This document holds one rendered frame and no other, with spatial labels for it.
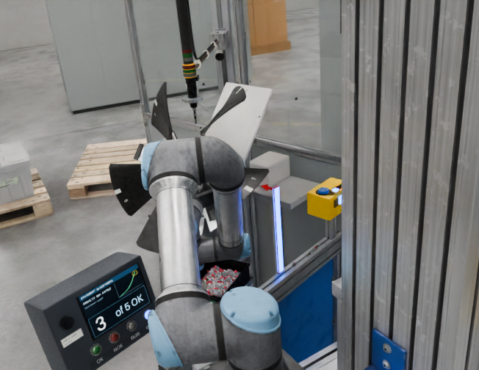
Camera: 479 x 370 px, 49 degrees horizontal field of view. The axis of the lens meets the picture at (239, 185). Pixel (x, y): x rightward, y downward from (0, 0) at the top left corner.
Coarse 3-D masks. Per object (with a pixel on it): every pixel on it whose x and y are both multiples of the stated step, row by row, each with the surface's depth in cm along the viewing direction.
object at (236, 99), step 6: (234, 90) 198; (240, 90) 190; (234, 96) 191; (240, 96) 186; (228, 102) 190; (234, 102) 185; (240, 102) 182; (222, 108) 192; (228, 108) 185; (216, 114) 194; (222, 114) 186; (204, 132) 198
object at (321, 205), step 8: (320, 184) 195; (328, 184) 194; (336, 184) 194; (312, 192) 189; (328, 192) 188; (336, 192) 188; (312, 200) 189; (320, 200) 187; (328, 200) 184; (312, 208) 191; (320, 208) 188; (328, 208) 186; (336, 208) 189; (320, 216) 189; (328, 216) 187
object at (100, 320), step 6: (102, 312) 119; (90, 318) 117; (96, 318) 118; (102, 318) 119; (108, 318) 120; (90, 324) 117; (96, 324) 118; (102, 324) 119; (108, 324) 120; (96, 330) 118; (102, 330) 119; (96, 336) 118
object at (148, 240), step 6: (150, 216) 190; (156, 216) 190; (150, 222) 189; (156, 222) 189; (144, 228) 189; (150, 228) 189; (156, 228) 189; (144, 234) 189; (150, 234) 188; (156, 234) 188; (138, 240) 189; (144, 240) 188; (150, 240) 188; (156, 240) 188; (138, 246) 189; (144, 246) 188; (150, 246) 188; (156, 246) 187; (156, 252) 187
